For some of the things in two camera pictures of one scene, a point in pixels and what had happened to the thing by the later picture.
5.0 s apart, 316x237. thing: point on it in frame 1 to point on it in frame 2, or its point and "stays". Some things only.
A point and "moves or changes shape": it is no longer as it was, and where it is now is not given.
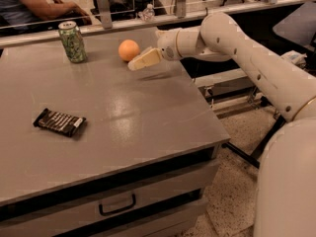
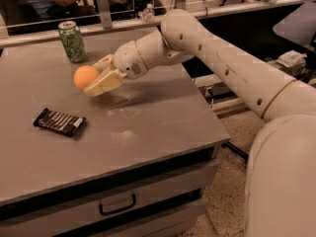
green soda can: (72, 40) stays
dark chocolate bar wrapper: (58, 121) stays
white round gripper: (168, 46) to (128, 60)
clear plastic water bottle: (147, 14) stays
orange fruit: (128, 49) moves or changes shape
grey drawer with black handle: (114, 203) stays
